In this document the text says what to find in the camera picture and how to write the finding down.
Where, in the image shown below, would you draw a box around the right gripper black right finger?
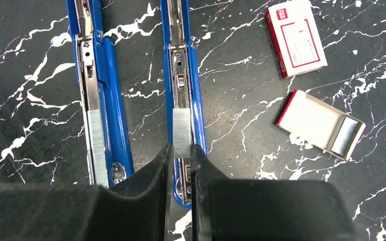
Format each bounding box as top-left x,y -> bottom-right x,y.
190,145 -> 356,240

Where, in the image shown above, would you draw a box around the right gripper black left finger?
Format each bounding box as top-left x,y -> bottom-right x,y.
0,145 -> 172,240

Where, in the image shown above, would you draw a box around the small white staple strip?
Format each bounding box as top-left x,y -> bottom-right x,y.
172,108 -> 192,158

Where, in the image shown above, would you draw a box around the blue stapler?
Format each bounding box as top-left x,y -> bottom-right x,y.
160,0 -> 207,209
66,0 -> 134,188

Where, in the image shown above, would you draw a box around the staple box tray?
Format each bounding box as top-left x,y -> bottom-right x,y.
276,89 -> 366,160

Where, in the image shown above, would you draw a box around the red white staple box sleeve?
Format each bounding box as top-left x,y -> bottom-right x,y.
265,0 -> 328,78

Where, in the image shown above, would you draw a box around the staples inside inner tray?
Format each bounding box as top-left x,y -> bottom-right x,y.
328,116 -> 358,156

